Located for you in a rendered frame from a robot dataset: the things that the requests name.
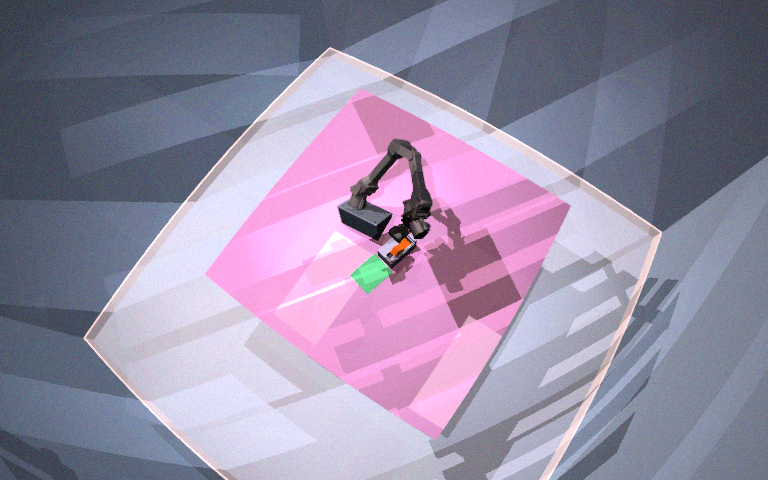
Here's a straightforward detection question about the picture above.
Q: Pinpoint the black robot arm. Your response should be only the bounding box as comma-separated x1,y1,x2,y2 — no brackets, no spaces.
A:
346,139,433,239

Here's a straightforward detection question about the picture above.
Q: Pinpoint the orange l-shaped part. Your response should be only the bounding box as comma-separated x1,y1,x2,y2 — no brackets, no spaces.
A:
390,238,411,256

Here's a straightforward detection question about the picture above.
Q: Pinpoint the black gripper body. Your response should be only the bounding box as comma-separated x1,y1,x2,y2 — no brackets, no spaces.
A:
389,214,410,243

